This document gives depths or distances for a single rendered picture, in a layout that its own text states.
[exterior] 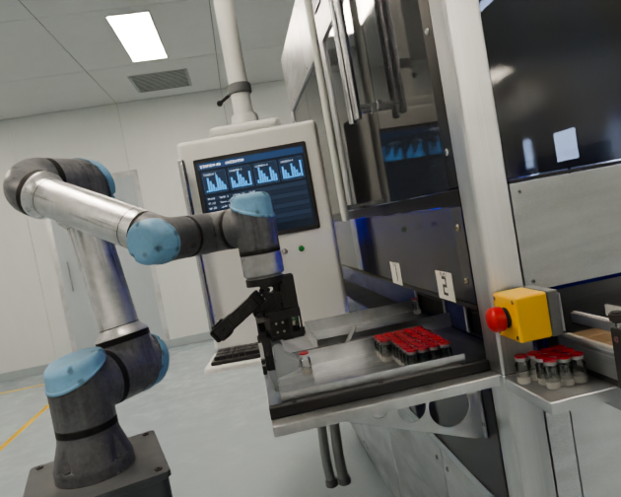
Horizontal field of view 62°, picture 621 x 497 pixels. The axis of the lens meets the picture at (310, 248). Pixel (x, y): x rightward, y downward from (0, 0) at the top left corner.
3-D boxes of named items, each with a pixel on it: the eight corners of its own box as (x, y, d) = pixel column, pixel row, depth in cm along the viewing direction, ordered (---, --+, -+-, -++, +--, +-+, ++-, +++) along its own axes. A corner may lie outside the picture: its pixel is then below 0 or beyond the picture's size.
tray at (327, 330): (416, 311, 156) (414, 299, 156) (451, 325, 130) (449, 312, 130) (306, 333, 152) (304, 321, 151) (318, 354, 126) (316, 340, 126)
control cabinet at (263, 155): (347, 318, 205) (311, 118, 201) (352, 327, 186) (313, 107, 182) (221, 340, 204) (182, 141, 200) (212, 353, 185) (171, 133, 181)
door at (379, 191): (355, 209, 183) (325, 41, 180) (394, 201, 137) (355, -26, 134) (353, 210, 183) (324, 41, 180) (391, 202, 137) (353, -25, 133)
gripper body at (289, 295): (305, 339, 93) (294, 273, 92) (257, 349, 92) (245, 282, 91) (300, 331, 101) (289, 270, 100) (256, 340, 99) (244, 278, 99)
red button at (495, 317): (506, 326, 85) (502, 302, 85) (518, 330, 81) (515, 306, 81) (484, 330, 85) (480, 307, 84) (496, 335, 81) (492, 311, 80)
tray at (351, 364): (419, 342, 121) (417, 327, 120) (467, 372, 95) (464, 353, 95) (274, 373, 116) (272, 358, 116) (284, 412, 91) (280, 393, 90)
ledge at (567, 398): (581, 371, 90) (580, 361, 90) (638, 394, 77) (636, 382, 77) (507, 389, 89) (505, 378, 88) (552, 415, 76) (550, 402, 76)
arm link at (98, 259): (94, 410, 111) (18, 169, 112) (146, 386, 124) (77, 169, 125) (132, 402, 105) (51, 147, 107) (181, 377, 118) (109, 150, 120)
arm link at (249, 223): (241, 197, 100) (278, 189, 96) (251, 253, 101) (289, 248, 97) (216, 198, 93) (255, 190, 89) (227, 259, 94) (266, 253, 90)
